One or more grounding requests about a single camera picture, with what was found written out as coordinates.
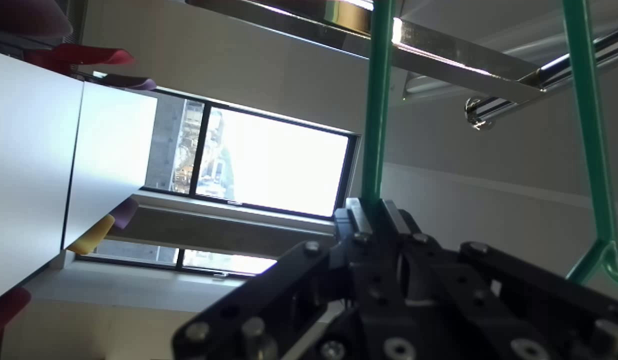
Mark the chrome clothes rail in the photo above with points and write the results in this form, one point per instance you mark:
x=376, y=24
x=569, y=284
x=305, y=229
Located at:
x=501, y=82

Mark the white table with hanger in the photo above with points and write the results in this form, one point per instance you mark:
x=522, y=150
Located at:
x=70, y=150

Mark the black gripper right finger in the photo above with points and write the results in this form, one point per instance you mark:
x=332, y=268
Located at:
x=399, y=227

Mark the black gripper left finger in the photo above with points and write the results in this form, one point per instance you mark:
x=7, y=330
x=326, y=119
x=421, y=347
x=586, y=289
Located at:
x=352, y=233

